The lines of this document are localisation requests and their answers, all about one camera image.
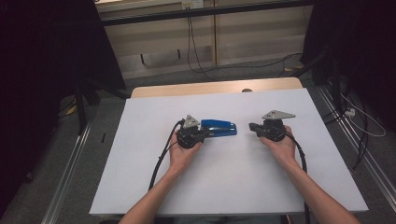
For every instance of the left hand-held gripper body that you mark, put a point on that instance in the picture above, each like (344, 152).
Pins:
(188, 137)

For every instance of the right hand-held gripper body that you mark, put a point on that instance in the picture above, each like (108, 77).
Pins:
(273, 129)

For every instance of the blue stapler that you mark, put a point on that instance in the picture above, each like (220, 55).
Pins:
(221, 128)

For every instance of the person's left hand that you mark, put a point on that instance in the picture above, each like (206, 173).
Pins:
(182, 155)

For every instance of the person's right hand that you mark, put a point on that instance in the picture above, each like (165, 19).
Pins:
(285, 149)

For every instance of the wooden table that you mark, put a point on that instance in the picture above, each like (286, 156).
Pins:
(186, 90)

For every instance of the white board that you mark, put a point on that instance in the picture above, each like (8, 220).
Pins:
(218, 180)

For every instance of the yellow floor tape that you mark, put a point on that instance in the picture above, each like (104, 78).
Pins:
(71, 110)
(294, 68)

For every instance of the black stand leg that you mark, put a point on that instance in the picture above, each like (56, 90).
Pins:
(311, 63)

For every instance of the white power strip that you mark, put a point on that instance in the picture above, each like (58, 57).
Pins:
(350, 112)

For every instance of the beige shelf unit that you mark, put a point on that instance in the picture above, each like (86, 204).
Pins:
(249, 40)

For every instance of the person's legs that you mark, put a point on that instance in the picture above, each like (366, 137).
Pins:
(227, 220)

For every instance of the black stand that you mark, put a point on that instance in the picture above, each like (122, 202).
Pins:
(81, 105)

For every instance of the black curtain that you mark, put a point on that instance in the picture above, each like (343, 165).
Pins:
(358, 46)
(40, 77)

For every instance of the black horizontal bar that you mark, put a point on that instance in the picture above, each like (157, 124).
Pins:
(202, 13)

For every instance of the metal floor rail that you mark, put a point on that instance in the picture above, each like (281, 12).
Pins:
(373, 168)
(67, 174)

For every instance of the white wall socket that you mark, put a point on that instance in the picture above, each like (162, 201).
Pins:
(193, 3)

